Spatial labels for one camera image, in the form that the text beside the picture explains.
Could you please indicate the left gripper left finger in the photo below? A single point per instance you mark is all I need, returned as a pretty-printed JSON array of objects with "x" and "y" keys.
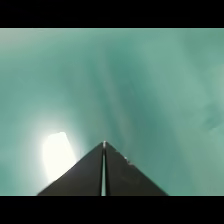
[{"x": 87, "y": 176}]

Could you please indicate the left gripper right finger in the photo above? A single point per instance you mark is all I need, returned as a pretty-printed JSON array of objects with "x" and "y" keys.
[{"x": 128, "y": 178}]

